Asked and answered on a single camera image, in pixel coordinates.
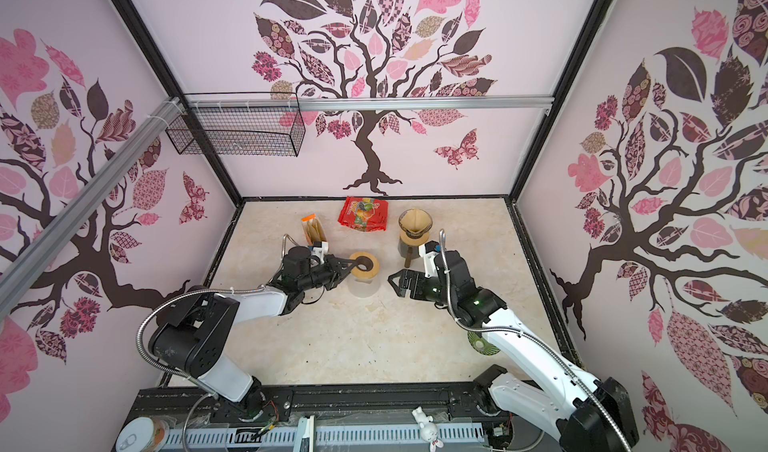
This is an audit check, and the wooden dripper ring stand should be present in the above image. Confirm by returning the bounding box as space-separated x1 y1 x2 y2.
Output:
400 234 429 248

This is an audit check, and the red snack bag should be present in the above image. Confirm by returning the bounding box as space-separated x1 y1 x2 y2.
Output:
338 197 389 232

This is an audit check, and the grey glass pitcher wooden handle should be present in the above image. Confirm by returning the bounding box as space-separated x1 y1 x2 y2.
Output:
398 241 420 269

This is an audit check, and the aluminium bar left wall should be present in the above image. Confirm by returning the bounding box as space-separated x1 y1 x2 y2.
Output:
1 97 183 317

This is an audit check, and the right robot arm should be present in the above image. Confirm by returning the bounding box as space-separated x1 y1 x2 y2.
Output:
388 249 639 451

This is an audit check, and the white toy figure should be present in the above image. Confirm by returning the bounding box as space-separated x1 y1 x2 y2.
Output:
411 406 444 452

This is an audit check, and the aluminium bar back wall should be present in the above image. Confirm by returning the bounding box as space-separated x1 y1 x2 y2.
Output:
187 95 554 112

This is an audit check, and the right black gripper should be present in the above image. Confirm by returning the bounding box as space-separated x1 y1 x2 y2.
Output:
389 269 457 308

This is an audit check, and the aluminium bar wall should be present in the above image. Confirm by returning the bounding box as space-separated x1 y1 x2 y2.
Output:
1 97 183 317
187 95 554 112

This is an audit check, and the brown paper coffee filter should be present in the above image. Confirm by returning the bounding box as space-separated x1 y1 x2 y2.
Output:
398 208 433 236

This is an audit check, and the white cable duct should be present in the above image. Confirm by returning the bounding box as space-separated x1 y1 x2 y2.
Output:
186 423 488 451

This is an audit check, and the frosted white glass pitcher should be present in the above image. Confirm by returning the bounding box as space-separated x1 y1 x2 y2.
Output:
345 274 381 299

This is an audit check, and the coffee filter paper box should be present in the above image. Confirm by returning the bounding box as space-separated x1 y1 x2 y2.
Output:
301 214 327 246

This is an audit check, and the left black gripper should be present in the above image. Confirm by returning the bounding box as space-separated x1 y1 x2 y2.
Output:
299 254 358 291

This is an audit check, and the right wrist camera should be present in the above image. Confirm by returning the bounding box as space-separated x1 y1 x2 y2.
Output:
418 241 441 278

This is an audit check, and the green glass dripper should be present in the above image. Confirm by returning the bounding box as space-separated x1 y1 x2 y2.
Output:
467 332 500 356

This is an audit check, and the black wire basket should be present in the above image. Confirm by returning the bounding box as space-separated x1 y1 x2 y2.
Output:
165 91 306 157

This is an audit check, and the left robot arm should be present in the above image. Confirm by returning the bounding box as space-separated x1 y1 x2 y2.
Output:
136 245 375 414

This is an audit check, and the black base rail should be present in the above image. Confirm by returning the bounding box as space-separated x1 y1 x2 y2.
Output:
122 379 619 435

